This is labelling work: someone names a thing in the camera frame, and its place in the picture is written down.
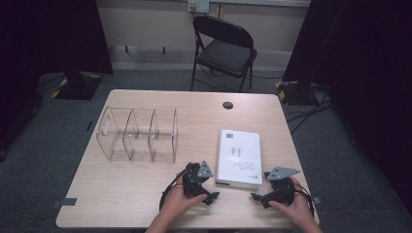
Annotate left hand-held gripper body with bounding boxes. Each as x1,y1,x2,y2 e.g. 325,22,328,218
182,160,215,199

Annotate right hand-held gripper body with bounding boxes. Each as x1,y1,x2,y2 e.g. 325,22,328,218
267,167,300,206

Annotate white paperback book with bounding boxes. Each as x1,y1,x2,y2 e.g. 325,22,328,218
215,129,263,189

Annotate clear acrylic divided organizer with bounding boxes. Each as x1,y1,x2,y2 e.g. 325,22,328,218
95,105,179,164

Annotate person's right hand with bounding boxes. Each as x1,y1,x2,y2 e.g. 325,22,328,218
269,177,314,227

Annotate person's left hand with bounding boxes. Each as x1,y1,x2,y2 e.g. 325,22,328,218
160,174,208,222

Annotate black stand base striped tape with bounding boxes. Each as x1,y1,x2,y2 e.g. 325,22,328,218
51,71,104,101
275,80,318,106

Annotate black folding chair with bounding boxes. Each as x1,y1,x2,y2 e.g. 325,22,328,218
189,15,258,93

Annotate grey tape strip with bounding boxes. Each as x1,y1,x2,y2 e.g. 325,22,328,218
51,197,78,209

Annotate dark curtain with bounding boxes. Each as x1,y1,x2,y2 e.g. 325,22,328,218
0,0,114,161
283,0,412,207

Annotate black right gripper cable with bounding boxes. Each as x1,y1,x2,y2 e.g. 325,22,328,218
292,182,316,217

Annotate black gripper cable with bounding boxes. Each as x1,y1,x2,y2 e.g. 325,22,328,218
292,182,316,217
158,165,190,213

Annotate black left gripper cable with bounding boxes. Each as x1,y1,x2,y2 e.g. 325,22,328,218
158,165,190,213

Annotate bundle of black floor cables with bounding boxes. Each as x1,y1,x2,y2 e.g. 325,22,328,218
285,83,335,135

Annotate grey wall conduit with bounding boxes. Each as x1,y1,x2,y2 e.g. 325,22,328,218
208,0,312,8

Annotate white wall power outlet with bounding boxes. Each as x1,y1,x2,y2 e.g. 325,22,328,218
188,0,211,14

